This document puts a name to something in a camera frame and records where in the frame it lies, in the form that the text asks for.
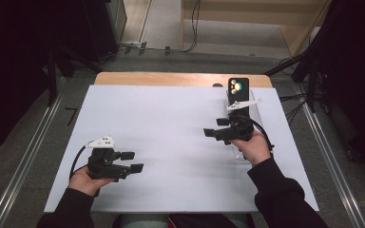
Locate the bundle of black floor cables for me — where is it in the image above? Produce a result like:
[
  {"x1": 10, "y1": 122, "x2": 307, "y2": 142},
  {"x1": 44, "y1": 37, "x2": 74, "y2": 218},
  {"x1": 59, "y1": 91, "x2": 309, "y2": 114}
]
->
[{"x1": 279, "y1": 91, "x2": 317, "y2": 126}]

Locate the light wooden frame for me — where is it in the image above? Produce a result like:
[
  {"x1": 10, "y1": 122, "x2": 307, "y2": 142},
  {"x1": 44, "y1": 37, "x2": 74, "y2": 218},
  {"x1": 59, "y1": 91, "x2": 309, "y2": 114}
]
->
[{"x1": 180, "y1": 0, "x2": 332, "y2": 58}]

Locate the black cabinet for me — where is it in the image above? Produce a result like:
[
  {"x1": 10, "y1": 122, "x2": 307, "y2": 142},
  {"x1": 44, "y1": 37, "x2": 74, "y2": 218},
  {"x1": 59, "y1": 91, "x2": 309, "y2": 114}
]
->
[{"x1": 82, "y1": 0, "x2": 128, "y2": 63}]

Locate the black phone case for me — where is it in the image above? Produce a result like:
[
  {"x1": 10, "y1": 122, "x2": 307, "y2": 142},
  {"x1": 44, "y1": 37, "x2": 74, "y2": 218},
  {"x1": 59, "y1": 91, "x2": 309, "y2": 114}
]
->
[{"x1": 227, "y1": 77, "x2": 251, "y2": 121}]

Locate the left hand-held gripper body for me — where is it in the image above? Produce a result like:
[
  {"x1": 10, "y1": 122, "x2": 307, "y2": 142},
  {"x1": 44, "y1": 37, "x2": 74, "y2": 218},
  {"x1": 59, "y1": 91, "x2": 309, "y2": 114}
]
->
[{"x1": 85, "y1": 135, "x2": 133, "y2": 182}]

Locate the wooden table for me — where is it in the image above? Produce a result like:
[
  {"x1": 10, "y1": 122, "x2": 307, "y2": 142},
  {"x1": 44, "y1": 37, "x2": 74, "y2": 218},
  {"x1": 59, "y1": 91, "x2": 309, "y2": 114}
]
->
[{"x1": 93, "y1": 71, "x2": 274, "y2": 88}]

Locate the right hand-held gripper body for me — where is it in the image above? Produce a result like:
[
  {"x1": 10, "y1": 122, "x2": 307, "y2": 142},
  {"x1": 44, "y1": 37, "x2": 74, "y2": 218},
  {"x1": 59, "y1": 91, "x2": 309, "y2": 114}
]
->
[{"x1": 213, "y1": 98, "x2": 263, "y2": 146}]

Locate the metal floor rail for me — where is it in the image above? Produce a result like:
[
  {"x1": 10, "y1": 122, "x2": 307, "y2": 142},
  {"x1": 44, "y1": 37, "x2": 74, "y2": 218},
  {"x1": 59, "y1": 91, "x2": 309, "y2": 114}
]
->
[
  {"x1": 298, "y1": 85, "x2": 365, "y2": 228},
  {"x1": 0, "y1": 77, "x2": 67, "y2": 228}
]

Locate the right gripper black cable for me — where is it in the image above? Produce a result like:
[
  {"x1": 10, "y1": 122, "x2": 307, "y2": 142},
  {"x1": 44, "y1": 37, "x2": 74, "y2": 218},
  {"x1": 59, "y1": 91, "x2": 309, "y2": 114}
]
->
[{"x1": 237, "y1": 115, "x2": 276, "y2": 152}]

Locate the white table board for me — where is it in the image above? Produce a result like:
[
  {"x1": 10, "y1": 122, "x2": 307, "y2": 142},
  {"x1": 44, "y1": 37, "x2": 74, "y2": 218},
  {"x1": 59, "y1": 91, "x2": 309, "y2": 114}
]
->
[{"x1": 43, "y1": 84, "x2": 319, "y2": 214}]

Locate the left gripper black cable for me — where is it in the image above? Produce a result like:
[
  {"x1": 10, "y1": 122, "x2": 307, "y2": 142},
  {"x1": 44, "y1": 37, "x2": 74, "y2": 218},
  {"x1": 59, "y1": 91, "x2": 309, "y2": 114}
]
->
[{"x1": 69, "y1": 144, "x2": 95, "y2": 181}]

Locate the person's right hand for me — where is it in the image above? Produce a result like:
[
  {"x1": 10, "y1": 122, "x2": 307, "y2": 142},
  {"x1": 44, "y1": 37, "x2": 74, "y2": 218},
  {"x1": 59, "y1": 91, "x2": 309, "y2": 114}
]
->
[{"x1": 231, "y1": 129, "x2": 272, "y2": 167}]

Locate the black hanging cable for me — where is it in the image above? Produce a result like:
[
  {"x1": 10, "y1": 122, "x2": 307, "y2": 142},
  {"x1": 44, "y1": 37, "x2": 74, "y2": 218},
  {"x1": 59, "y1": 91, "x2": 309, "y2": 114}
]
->
[{"x1": 183, "y1": 0, "x2": 202, "y2": 53}]

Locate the clear plastic tray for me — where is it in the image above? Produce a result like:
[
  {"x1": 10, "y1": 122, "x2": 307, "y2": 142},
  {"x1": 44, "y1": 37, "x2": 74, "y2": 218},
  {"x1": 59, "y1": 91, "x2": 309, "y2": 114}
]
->
[{"x1": 222, "y1": 88, "x2": 269, "y2": 162}]

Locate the black tape mark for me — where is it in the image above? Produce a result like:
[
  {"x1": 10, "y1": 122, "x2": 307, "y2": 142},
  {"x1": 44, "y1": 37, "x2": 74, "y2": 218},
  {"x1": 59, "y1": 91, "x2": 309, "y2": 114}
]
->
[{"x1": 65, "y1": 106, "x2": 79, "y2": 127}]

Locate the black metal stand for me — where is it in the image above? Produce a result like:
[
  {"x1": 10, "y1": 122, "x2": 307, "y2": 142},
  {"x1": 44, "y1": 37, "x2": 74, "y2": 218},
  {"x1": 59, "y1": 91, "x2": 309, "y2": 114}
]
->
[
  {"x1": 264, "y1": 37, "x2": 331, "y2": 113},
  {"x1": 46, "y1": 47, "x2": 104, "y2": 107}
]

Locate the person's left hand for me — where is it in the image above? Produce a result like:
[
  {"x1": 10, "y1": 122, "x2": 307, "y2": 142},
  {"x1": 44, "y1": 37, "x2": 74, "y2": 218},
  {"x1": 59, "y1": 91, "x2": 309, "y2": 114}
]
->
[{"x1": 67, "y1": 165, "x2": 115, "y2": 198}]

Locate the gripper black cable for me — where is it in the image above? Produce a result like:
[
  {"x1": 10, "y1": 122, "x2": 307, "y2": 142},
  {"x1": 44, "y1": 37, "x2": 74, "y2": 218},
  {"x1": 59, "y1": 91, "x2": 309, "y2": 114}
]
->
[
  {"x1": 69, "y1": 144, "x2": 95, "y2": 181},
  {"x1": 237, "y1": 115, "x2": 276, "y2": 152}
]

